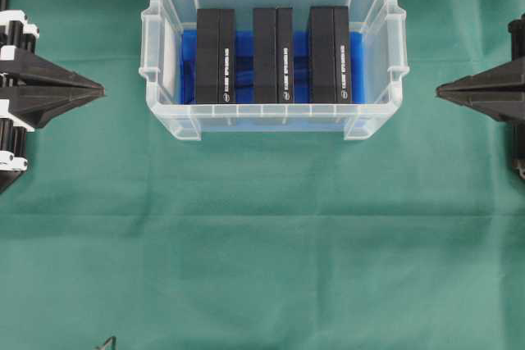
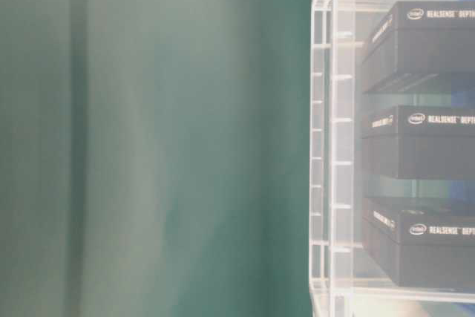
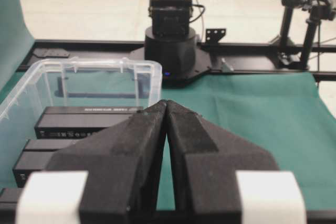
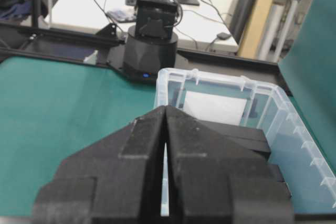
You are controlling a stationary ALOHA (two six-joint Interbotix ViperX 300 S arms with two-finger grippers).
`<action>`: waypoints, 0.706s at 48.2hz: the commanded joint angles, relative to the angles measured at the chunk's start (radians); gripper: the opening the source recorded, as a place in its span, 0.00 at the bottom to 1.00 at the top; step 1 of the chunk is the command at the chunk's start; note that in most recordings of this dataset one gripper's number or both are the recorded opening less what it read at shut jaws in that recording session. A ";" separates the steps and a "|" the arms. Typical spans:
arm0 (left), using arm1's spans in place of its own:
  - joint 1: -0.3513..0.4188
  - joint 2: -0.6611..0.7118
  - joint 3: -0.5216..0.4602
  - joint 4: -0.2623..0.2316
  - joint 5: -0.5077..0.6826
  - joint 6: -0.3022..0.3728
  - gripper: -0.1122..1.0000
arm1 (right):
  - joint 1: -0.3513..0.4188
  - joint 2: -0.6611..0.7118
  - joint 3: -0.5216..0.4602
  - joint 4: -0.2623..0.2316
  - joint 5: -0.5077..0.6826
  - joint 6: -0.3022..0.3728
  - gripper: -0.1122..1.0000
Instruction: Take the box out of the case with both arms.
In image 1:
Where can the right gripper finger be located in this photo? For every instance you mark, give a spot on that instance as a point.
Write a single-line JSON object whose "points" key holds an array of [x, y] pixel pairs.
{"points": [[506, 106], [509, 75]]}

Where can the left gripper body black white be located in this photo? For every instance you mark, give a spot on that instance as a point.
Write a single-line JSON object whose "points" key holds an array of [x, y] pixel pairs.
{"points": [[16, 32]]}

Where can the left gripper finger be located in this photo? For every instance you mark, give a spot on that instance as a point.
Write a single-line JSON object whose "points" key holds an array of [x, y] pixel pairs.
{"points": [[35, 107], [33, 69]]}

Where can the black camera box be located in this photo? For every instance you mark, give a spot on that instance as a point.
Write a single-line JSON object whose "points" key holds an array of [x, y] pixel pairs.
{"points": [[273, 55], [215, 57], [330, 79]]}

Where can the blue liner in case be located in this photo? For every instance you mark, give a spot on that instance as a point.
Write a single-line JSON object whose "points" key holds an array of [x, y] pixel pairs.
{"points": [[244, 67]]}

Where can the clear plastic storage case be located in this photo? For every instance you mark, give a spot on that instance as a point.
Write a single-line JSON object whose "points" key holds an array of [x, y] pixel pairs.
{"points": [[380, 22]]}

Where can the green table cloth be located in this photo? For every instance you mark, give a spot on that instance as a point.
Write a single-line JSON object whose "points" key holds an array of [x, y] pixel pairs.
{"points": [[410, 239]]}

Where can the small dark metal tool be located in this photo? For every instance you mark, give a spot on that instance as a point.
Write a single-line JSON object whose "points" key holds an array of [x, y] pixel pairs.
{"points": [[108, 344]]}

